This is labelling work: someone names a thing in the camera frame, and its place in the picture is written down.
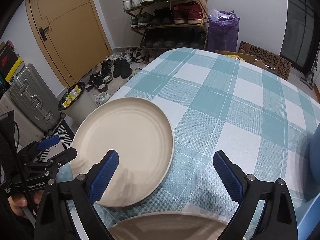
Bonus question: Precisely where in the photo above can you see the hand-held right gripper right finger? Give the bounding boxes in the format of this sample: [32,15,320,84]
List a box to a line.
[213,150,299,240]

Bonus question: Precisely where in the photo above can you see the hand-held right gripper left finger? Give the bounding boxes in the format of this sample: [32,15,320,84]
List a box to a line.
[34,149,119,240]

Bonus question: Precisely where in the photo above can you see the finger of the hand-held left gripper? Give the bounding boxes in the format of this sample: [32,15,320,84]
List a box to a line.
[24,147,77,171]
[17,135,60,156]

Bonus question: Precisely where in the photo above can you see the medium cream plate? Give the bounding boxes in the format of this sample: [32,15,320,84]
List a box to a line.
[70,97,175,208]

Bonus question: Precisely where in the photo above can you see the large cream plate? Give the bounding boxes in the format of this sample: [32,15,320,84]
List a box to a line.
[109,211,229,240]

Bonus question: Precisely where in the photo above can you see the large blue bowl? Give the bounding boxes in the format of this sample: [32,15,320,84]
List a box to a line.
[308,126,320,202]

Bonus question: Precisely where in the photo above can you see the medium blue bowl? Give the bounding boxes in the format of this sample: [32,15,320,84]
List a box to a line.
[297,196,320,240]

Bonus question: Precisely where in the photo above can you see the person's left hand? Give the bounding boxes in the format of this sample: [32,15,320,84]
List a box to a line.
[7,191,43,217]

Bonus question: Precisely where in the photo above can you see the black and white rug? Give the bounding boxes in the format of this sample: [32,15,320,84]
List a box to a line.
[37,119,75,165]

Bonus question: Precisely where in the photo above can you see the white trash bin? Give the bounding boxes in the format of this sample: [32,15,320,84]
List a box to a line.
[58,82,97,128]

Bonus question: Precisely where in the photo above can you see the silver ribbed suitcase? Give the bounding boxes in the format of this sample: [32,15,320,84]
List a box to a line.
[9,64,63,133]

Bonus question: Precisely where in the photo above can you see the teal checked tablecloth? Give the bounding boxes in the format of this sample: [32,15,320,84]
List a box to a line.
[56,47,320,240]

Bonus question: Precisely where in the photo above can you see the yellow and black box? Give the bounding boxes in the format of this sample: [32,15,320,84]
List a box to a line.
[5,57,27,84]

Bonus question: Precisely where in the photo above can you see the black and red box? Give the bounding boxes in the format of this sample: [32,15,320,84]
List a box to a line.
[0,40,20,79]

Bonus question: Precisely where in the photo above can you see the pile of scattered shoes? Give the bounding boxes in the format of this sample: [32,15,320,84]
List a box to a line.
[85,46,150,103]

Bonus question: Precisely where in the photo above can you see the yellow wooden door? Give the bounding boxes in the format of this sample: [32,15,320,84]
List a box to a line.
[25,0,113,88]

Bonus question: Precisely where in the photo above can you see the stick vacuum cleaner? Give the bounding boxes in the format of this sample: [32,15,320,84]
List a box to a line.
[300,57,320,90]

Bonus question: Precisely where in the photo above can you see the patterned cardboard box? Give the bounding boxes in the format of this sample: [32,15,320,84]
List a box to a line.
[215,41,292,81]

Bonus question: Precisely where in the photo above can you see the purple plastic bag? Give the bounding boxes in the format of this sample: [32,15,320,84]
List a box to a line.
[207,7,241,53]

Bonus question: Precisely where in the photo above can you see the black glass door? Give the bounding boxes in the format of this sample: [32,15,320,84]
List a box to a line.
[279,0,320,68]

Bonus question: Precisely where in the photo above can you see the wooden shoe rack with shoes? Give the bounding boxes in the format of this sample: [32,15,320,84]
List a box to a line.
[114,0,208,63]

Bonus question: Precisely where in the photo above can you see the black door handle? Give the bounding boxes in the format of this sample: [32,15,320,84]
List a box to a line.
[39,26,50,42]

